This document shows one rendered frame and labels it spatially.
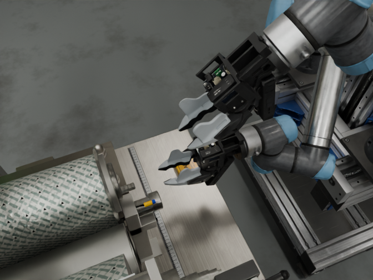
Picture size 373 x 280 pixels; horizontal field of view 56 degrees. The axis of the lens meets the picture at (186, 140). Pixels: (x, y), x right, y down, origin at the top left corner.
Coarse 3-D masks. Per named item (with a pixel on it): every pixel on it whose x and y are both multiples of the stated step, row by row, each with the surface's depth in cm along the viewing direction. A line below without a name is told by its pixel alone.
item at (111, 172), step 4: (108, 164) 66; (108, 168) 65; (112, 168) 65; (112, 172) 65; (112, 176) 64; (112, 180) 64; (116, 180) 64; (116, 184) 64; (116, 188) 64; (116, 192) 65; (120, 192) 65; (120, 196) 65
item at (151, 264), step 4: (148, 260) 39; (152, 260) 39; (148, 264) 38; (152, 264) 38; (156, 264) 38; (148, 268) 38; (152, 268) 38; (156, 268) 38; (140, 272) 39; (144, 272) 38; (148, 272) 38; (152, 272) 38; (156, 272) 38; (128, 276) 40; (132, 276) 38; (136, 276) 38; (140, 276) 38; (144, 276) 38; (148, 276) 38; (152, 276) 38; (156, 276) 38; (160, 276) 38
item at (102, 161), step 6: (102, 156) 65; (102, 162) 64; (102, 168) 63; (108, 174) 62; (108, 180) 62; (108, 186) 62; (114, 192) 62; (114, 198) 63; (114, 204) 63; (120, 210) 66
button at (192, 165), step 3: (192, 159) 109; (192, 162) 108; (195, 162) 108; (180, 165) 108; (186, 165) 108; (189, 165) 108; (192, 165) 108; (195, 165) 108; (177, 168) 107; (180, 168) 107; (183, 168) 107; (189, 168) 107; (177, 171) 108; (180, 171) 106
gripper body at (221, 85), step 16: (240, 48) 53; (256, 48) 50; (208, 64) 55; (224, 64) 55; (240, 64) 53; (256, 64) 52; (272, 64) 54; (208, 80) 55; (224, 80) 53; (240, 80) 53; (256, 80) 55; (208, 96) 54; (224, 96) 52; (240, 96) 54; (256, 96) 55; (224, 112) 55; (240, 112) 57
